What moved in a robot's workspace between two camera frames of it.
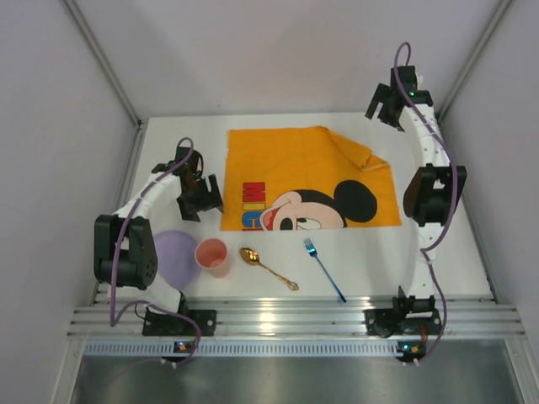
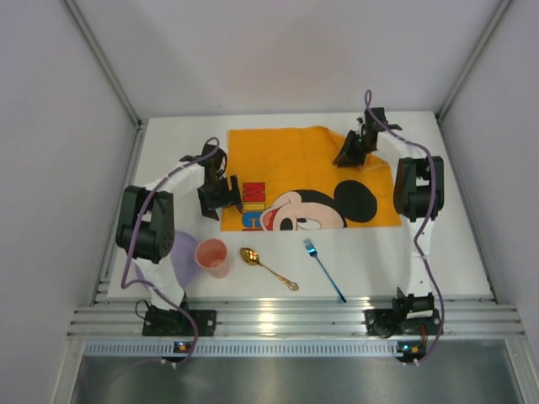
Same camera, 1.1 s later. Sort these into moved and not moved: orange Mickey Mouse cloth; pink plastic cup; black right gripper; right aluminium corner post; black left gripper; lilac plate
Moved: black left gripper; black right gripper
Not moved: orange Mickey Mouse cloth; lilac plate; pink plastic cup; right aluminium corner post
